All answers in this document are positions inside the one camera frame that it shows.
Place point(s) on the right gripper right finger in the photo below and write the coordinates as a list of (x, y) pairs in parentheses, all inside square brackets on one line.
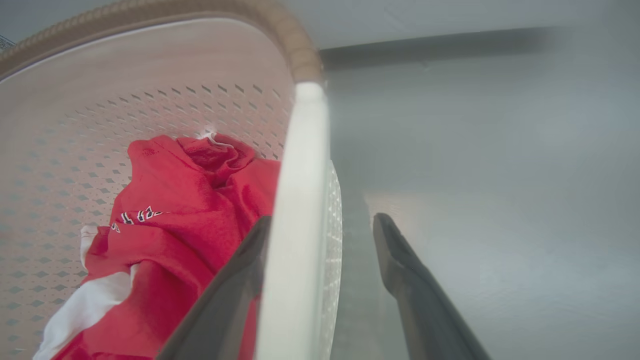
[(420, 300)]

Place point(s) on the pink perforated laundry basket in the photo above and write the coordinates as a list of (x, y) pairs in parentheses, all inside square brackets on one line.
[(300, 200)]

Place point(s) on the red and white garment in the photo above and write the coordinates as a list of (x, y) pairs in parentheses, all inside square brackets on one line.
[(175, 240)]

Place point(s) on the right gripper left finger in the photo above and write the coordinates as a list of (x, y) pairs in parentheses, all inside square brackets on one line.
[(225, 300)]

